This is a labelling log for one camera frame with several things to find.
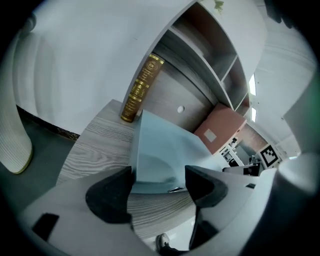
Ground brown gold-printed book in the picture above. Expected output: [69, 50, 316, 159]
[120, 53, 165, 124]

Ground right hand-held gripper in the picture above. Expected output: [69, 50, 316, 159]
[243, 145, 280, 176]

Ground blue file box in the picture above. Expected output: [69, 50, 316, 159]
[129, 109, 214, 195]

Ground pink file box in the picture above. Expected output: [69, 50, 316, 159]
[193, 103, 248, 156]

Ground green plant on shelf top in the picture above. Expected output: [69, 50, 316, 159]
[211, 0, 227, 16]

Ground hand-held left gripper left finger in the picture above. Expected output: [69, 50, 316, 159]
[21, 165, 161, 256]

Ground person's grey shoe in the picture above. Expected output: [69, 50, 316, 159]
[156, 233, 180, 256]

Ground grey wooden desk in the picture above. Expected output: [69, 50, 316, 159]
[56, 98, 201, 246]

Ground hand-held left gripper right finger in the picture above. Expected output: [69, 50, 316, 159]
[184, 164, 278, 251]

